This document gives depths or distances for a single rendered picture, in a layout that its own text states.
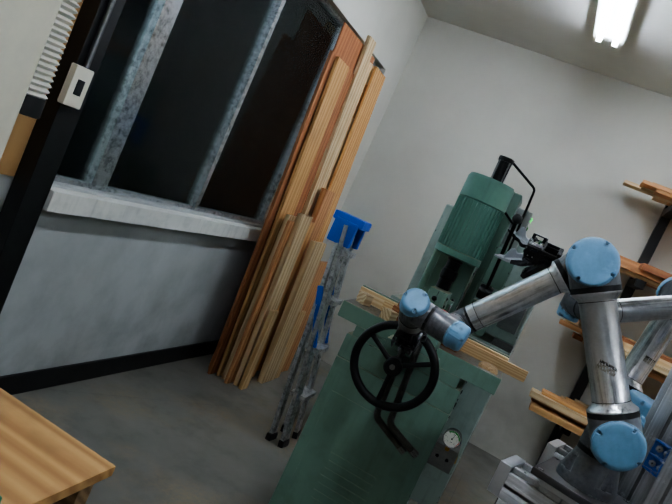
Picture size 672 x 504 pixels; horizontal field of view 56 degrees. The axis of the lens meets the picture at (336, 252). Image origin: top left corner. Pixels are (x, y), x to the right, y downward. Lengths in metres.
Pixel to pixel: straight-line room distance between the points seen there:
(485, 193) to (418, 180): 2.50
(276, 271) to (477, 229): 1.56
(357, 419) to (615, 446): 0.98
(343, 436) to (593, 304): 1.09
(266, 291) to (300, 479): 1.41
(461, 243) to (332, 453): 0.87
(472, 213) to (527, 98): 2.59
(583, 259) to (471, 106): 3.31
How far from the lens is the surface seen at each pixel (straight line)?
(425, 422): 2.24
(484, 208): 2.25
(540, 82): 4.79
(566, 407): 4.18
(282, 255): 3.51
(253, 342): 3.59
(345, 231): 2.99
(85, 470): 1.43
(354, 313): 2.23
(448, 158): 4.72
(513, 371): 2.34
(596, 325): 1.59
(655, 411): 1.98
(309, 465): 2.38
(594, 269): 1.56
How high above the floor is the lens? 1.25
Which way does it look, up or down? 5 degrees down
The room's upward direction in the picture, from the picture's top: 24 degrees clockwise
